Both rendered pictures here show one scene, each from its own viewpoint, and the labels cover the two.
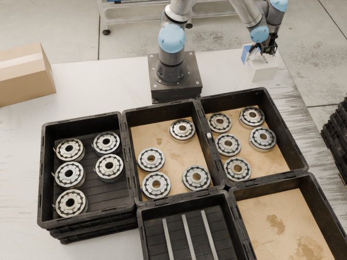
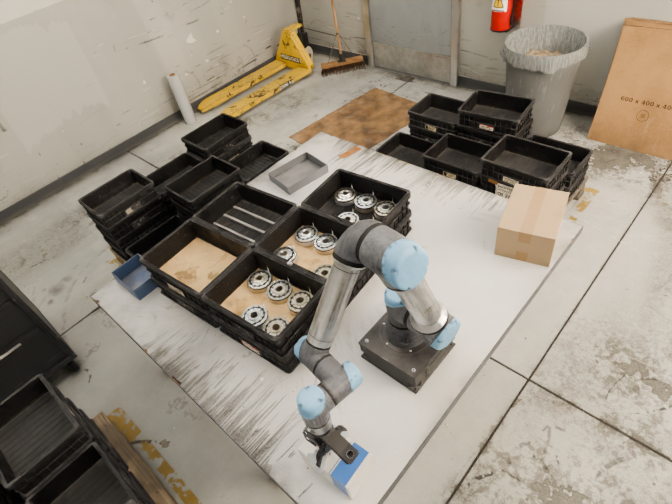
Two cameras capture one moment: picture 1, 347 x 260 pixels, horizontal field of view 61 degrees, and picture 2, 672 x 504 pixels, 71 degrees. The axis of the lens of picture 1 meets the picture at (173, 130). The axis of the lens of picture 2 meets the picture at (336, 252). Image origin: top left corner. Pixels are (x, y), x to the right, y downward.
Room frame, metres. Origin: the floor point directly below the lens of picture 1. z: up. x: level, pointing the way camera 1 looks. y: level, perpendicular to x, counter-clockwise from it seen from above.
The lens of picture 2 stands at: (1.78, -0.67, 2.22)
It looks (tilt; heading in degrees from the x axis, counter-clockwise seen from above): 45 degrees down; 147
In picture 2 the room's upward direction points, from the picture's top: 12 degrees counter-clockwise
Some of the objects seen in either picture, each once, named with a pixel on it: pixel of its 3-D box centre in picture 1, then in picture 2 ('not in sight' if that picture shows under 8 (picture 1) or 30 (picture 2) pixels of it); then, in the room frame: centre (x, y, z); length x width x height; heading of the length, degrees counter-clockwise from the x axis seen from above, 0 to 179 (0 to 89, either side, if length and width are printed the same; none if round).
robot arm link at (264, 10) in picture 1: (254, 12); (337, 379); (1.17, -0.36, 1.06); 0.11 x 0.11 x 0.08; 89
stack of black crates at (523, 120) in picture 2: not in sight; (493, 135); (0.19, 1.77, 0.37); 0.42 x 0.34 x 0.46; 7
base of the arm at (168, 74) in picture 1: (171, 64); (405, 322); (1.07, 0.01, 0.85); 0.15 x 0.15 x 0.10
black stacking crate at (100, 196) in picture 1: (88, 169); (356, 208); (0.49, 0.31, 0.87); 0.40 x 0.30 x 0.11; 12
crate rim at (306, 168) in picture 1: (247, 132); (263, 292); (0.62, -0.28, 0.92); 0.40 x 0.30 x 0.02; 12
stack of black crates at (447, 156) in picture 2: not in sight; (460, 174); (0.24, 1.37, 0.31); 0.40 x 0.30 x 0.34; 7
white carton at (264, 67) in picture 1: (257, 61); (336, 457); (1.20, -0.45, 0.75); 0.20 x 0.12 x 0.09; 10
